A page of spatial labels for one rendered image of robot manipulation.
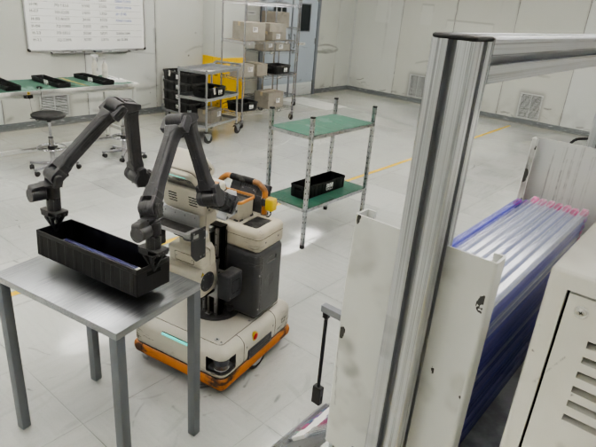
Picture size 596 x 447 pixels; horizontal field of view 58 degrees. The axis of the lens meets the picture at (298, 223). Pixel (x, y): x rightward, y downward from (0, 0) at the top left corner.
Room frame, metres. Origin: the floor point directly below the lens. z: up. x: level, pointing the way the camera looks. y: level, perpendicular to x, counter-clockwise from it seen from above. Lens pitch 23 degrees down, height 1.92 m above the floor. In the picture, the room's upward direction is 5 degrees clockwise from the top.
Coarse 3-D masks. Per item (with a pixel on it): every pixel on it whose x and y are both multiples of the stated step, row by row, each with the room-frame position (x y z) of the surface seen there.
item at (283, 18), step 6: (264, 12) 10.02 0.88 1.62; (270, 12) 9.95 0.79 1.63; (282, 12) 10.04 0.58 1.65; (288, 12) 10.18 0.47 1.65; (264, 18) 10.02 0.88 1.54; (270, 18) 9.95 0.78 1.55; (282, 18) 10.05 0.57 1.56; (288, 18) 10.19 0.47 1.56; (288, 24) 10.20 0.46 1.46; (258, 42) 9.83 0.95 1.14; (270, 42) 9.87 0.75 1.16; (276, 42) 10.36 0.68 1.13; (258, 48) 9.82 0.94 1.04; (270, 48) 9.88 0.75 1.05; (276, 48) 10.01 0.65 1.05; (282, 48) 10.12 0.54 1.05; (288, 48) 10.24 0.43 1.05
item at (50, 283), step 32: (0, 288) 1.85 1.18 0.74; (32, 288) 1.78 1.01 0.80; (64, 288) 1.80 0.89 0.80; (96, 288) 1.82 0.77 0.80; (160, 288) 1.86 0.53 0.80; (192, 288) 1.89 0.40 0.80; (96, 320) 1.61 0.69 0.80; (128, 320) 1.62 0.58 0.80; (192, 320) 1.90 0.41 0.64; (96, 352) 2.23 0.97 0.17; (192, 352) 1.90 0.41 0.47; (192, 384) 1.90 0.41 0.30; (128, 416) 1.56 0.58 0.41; (192, 416) 1.90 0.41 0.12
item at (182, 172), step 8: (176, 152) 2.37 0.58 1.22; (184, 152) 2.36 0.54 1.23; (176, 160) 2.33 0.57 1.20; (184, 160) 2.32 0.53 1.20; (176, 168) 2.30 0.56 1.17; (184, 168) 2.28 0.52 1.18; (192, 168) 2.28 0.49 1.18; (176, 176) 2.30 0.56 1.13; (184, 176) 2.25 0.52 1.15; (192, 176) 2.26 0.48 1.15; (184, 184) 2.33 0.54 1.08; (192, 184) 2.29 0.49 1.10
